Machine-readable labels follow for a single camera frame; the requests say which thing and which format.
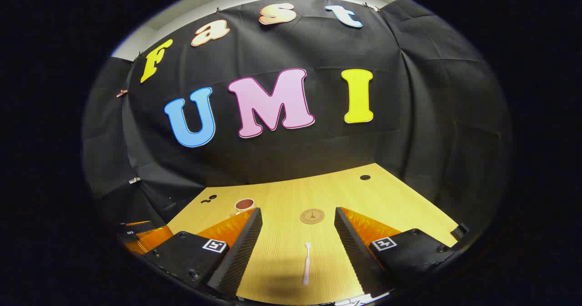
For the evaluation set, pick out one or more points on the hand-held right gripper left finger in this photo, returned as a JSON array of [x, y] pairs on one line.
[[241, 256]]

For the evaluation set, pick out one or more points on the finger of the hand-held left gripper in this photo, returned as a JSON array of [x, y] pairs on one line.
[[148, 238]]

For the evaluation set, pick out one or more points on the white paper sheet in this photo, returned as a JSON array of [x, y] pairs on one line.
[[359, 301]]

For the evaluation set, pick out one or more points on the white toothbrush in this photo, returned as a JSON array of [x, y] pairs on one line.
[[307, 265]]

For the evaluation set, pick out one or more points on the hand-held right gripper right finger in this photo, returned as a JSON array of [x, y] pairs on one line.
[[354, 251]]

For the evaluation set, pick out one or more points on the black backdrop cloth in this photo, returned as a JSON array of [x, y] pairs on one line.
[[318, 147]]

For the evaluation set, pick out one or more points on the wooden desktop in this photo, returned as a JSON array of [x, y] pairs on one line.
[[291, 233]]

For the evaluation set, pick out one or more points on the beige cup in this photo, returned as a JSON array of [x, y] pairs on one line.
[[244, 203]]

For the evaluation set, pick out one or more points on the copper metal clip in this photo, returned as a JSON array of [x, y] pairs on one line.
[[121, 93]]

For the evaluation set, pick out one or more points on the round cork coaster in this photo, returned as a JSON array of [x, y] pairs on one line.
[[312, 216]]

